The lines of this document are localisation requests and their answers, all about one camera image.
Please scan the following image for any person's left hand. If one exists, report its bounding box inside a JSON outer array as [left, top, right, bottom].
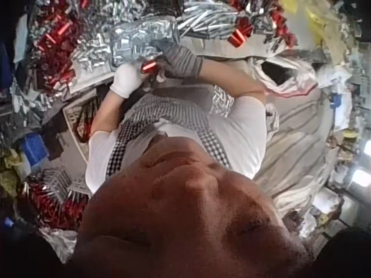
[[109, 61, 159, 99]]

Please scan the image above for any person's right hand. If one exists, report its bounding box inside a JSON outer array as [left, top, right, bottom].
[[150, 38, 204, 79]]

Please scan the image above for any shiny red tube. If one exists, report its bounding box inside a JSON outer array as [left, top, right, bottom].
[[140, 60, 159, 75]]

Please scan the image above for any silver foil bag of tubes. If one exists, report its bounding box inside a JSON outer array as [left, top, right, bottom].
[[109, 16, 180, 69]]

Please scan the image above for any heap of long silver tubes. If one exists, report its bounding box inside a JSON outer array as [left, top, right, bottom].
[[173, 2, 241, 38]]

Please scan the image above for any cardboard box of red tubes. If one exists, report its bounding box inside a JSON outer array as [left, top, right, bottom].
[[62, 91, 107, 163]]

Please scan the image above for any pile of red shiny caps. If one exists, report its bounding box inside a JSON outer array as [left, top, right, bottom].
[[227, 0, 298, 49]]

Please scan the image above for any white woven sack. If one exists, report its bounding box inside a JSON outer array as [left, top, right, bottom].
[[252, 53, 319, 96]]

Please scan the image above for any blue plastic crate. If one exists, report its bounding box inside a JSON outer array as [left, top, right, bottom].
[[20, 134, 47, 167]]

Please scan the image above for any yellow plastic bag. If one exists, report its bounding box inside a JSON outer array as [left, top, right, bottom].
[[278, 0, 322, 27]]

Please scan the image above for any heap of red and silver tubes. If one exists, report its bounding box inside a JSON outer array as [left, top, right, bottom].
[[20, 166, 90, 231]]

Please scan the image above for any striped grey cloth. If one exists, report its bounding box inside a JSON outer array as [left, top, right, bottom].
[[254, 86, 340, 212]]

